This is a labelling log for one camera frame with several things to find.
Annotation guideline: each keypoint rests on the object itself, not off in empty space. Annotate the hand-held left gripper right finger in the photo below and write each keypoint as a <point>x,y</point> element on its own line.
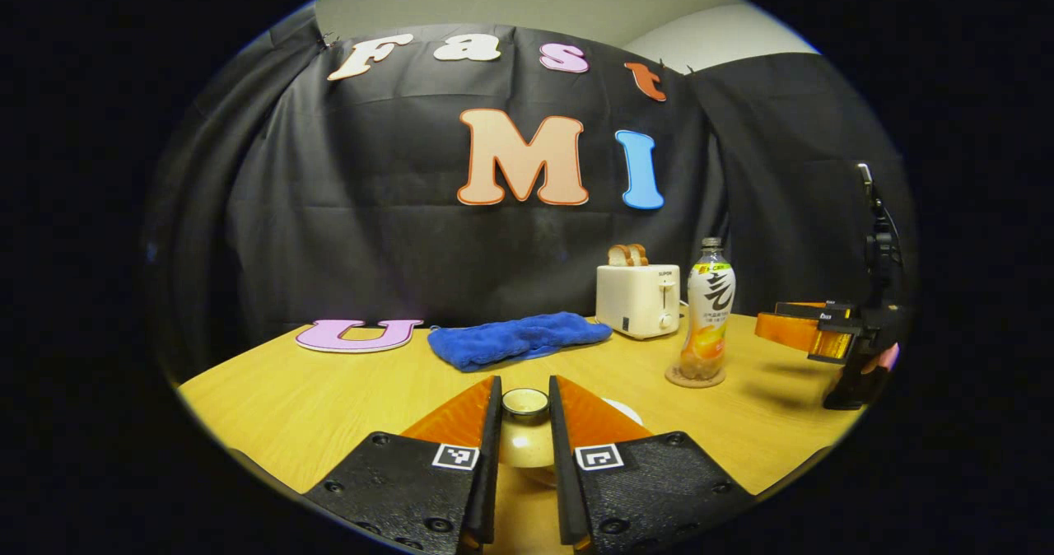
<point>561,473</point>

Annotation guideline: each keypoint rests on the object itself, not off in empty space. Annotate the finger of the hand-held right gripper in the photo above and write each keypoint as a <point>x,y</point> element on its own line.
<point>815,310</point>
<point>790,331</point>

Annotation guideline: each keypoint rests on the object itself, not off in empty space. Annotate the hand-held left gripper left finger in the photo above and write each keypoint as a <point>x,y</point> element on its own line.
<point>492,456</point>

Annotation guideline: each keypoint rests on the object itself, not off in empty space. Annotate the clear plastic water bottle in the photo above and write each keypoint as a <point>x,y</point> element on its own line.
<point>708,316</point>

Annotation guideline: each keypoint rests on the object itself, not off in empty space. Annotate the cream ceramic teacup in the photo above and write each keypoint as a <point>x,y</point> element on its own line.
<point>624,411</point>

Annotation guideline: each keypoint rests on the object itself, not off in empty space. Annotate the round wooden coaster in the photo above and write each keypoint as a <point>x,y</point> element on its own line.
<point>677,380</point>

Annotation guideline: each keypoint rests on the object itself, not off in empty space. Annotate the black phone stand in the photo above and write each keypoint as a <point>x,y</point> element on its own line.
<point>881,250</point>

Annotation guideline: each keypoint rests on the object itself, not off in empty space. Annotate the blue towel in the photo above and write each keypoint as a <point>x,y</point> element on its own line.
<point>519,341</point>

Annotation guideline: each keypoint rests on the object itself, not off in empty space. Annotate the white toaster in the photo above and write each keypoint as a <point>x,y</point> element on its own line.
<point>638,300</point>

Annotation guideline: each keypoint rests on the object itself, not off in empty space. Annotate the toast slice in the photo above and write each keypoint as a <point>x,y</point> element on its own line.
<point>617,256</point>
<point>640,254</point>

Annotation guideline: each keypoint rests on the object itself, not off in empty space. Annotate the pink letter cutout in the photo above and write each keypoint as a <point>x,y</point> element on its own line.
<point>354,337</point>

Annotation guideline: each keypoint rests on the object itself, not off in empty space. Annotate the black backdrop cloth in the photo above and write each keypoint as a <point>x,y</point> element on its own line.
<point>370,226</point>

